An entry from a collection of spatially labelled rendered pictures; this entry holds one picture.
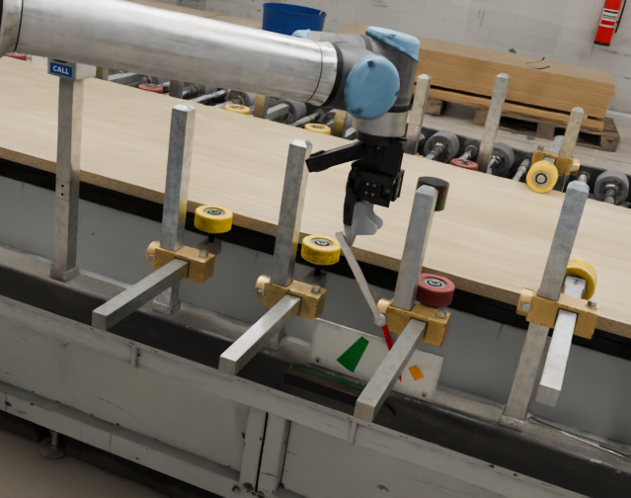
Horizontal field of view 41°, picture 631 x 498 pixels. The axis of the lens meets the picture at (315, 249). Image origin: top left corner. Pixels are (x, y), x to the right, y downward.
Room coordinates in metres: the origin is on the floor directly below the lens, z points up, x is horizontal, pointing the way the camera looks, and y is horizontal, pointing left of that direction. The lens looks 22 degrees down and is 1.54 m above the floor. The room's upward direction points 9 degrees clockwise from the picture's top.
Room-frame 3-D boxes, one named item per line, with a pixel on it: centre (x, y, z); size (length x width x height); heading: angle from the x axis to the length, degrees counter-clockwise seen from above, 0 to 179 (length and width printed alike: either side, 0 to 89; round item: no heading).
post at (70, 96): (1.67, 0.54, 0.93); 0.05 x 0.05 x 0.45; 72
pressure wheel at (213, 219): (1.67, 0.23, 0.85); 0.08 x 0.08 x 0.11
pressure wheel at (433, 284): (1.48, -0.24, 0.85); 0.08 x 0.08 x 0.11
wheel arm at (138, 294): (1.49, 0.29, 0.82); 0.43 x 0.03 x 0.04; 162
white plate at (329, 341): (1.42, -0.15, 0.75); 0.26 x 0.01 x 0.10; 72
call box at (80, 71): (1.67, 0.54, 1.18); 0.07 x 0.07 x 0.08; 72
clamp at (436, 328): (1.43, -0.20, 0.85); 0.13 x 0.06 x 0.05; 72
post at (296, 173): (1.51, 0.06, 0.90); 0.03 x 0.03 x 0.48; 72
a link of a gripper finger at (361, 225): (1.37, -0.07, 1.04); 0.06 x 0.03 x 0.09; 72
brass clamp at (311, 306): (1.51, 0.03, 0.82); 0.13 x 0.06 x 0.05; 72
